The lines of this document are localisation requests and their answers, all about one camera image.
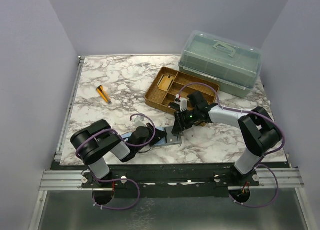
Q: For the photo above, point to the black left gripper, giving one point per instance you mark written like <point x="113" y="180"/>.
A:
<point x="158" y="135"/>

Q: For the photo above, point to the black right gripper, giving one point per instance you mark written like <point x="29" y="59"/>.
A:
<point x="180" y="122"/>

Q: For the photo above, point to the grey card holder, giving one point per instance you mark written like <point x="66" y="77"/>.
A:
<point x="140" y="136"/>

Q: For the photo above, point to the yellow cards in tray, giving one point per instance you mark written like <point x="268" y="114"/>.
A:
<point x="165" y="82"/>

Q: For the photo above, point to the woven wicker divided tray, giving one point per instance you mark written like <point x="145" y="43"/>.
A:
<point x="185" y="84"/>

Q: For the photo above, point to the orange utility knife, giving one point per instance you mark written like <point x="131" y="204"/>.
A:
<point x="103" y="94"/>

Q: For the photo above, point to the clear green plastic toolbox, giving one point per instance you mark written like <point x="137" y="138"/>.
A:
<point x="233" y="65"/>

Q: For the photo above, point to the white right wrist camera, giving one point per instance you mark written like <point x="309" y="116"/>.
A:
<point x="182" y="102"/>

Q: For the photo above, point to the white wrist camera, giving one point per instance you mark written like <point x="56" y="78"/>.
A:
<point x="182" y="102"/>
<point x="139" y="120"/>

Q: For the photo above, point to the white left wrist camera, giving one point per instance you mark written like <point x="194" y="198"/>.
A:
<point x="139" y="120"/>

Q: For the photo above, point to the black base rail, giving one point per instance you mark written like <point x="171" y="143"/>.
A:
<point x="154" y="181"/>

